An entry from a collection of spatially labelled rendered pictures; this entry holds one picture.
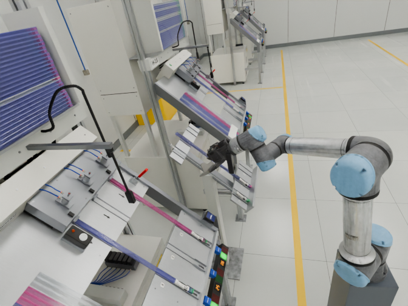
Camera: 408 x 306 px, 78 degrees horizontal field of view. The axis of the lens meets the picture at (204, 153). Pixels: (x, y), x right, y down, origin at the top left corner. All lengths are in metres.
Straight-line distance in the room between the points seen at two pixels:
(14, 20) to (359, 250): 1.39
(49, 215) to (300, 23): 7.90
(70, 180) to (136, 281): 0.58
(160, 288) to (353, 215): 0.69
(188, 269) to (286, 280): 0.98
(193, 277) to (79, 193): 0.53
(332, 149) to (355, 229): 0.28
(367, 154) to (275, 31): 7.51
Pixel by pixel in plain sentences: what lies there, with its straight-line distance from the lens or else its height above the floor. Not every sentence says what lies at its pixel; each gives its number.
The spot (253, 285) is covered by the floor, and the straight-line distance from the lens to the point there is 1.91.
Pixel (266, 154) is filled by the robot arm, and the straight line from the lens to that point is 1.10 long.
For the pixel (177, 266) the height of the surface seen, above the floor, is 0.80.
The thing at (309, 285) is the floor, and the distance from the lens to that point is 1.93.
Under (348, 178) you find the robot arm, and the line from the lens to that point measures 0.85.
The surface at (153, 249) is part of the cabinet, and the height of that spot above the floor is 0.62.
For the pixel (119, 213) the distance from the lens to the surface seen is 1.04.
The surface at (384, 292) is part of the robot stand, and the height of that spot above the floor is 0.51.
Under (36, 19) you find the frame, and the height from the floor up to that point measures 1.68.
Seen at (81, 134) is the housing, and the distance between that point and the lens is 1.09.
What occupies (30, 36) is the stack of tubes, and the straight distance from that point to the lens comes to 1.01.
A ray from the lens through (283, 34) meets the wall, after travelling 8.27.
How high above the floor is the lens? 1.66
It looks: 32 degrees down
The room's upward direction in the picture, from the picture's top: 11 degrees counter-clockwise
